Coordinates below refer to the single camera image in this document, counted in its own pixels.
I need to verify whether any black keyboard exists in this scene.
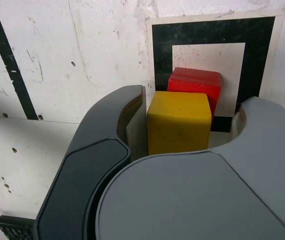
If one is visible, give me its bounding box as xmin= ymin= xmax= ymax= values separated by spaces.
xmin=0 ymin=215 xmax=37 ymax=240

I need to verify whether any black tape strip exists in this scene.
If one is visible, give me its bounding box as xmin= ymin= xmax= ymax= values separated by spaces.
xmin=0 ymin=0 xmax=39 ymax=121

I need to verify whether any red cube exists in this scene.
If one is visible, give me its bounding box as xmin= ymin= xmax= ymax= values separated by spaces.
xmin=166 ymin=66 xmax=223 ymax=118

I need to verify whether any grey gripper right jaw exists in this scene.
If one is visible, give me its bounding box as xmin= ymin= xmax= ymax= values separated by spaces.
xmin=94 ymin=96 xmax=285 ymax=240

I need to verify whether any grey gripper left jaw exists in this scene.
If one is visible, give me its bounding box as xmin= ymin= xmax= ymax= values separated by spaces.
xmin=33 ymin=84 xmax=149 ymax=240

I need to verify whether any black tape square outline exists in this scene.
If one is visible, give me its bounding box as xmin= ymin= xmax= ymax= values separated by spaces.
xmin=151 ymin=16 xmax=276 ymax=132

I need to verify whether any yellow cube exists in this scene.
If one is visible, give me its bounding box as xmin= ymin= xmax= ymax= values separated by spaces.
xmin=146 ymin=91 xmax=213 ymax=156

